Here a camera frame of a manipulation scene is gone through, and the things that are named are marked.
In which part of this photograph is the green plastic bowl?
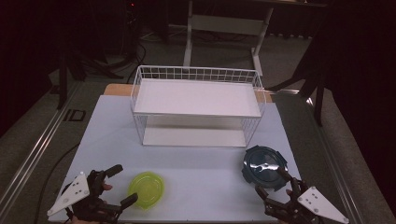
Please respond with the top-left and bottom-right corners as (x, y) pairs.
(127, 171), (165, 212)

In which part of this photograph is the white wire shelf rack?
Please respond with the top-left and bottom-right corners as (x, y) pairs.
(130, 64), (267, 148)

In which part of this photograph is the bundle of black cables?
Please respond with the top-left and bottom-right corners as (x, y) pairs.
(83, 40), (148, 84)

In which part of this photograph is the black metal stand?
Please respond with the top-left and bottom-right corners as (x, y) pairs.
(266, 31), (327, 127)
(56, 50), (82, 110)

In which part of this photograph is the glass container with teal lid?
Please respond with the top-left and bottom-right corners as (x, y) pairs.
(241, 145), (290, 192)

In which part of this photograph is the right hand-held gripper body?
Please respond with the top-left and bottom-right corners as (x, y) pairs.
(263, 178), (349, 224)

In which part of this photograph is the black floor cable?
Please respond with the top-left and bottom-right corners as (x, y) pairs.
(33, 142), (82, 224)

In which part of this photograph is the silver metal rail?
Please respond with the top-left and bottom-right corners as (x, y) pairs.
(0, 79), (82, 214)
(306, 96), (366, 224)

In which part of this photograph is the white metal table frame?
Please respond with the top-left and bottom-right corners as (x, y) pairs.
(182, 0), (275, 77)

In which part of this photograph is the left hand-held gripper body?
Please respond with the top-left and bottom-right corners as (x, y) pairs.
(47, 169), (123, 224)

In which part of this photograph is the pale blue table mat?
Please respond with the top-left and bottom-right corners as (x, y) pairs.
(48, 94), (316, 223)

